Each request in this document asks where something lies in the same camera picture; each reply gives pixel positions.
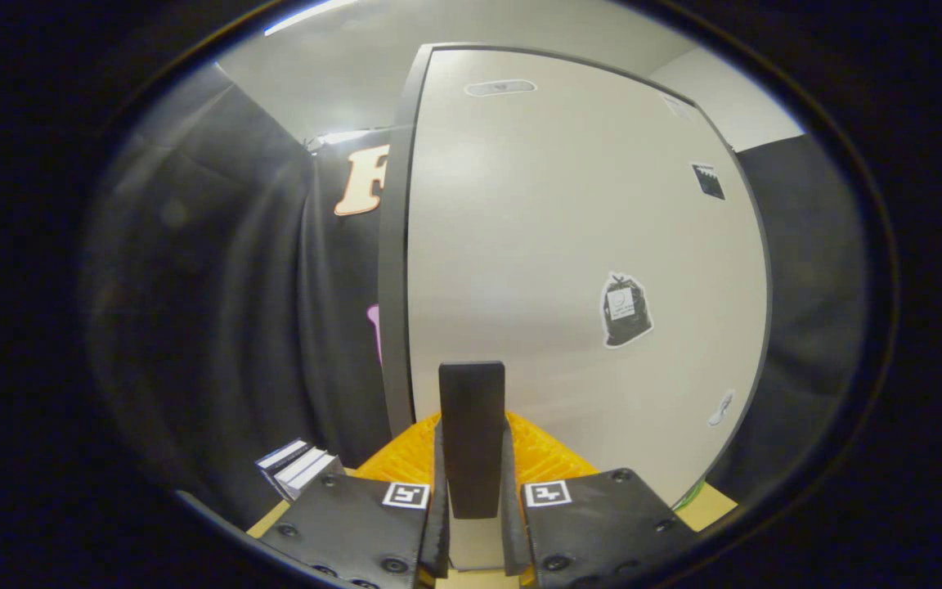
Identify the grey cover book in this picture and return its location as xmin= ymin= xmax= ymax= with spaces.
xmin=275 ymin=447 xmax=346 ymax=501

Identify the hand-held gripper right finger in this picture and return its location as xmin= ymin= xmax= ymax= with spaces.
xmin=502 ymin=411 xmax=697 ymax=589

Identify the grey shoe cabinet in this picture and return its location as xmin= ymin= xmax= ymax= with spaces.
xmin=379 ymin=41 xmax=774 ymax=508

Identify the white shoe cabinet door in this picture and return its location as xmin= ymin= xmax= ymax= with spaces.
xmin=406 ymin=47 xmax=770 ymax=569

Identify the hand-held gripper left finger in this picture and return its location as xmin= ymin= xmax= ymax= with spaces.
xmin=258 ymin=411 xmax=451 ymax=589

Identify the blue cover book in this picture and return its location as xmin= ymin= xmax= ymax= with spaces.
xmin=256 ymin=438 xmax=310 ymax=497

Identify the black cabinet door handle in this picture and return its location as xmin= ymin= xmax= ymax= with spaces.
xmin=438 ymin=362 xmax=507 ymax=519

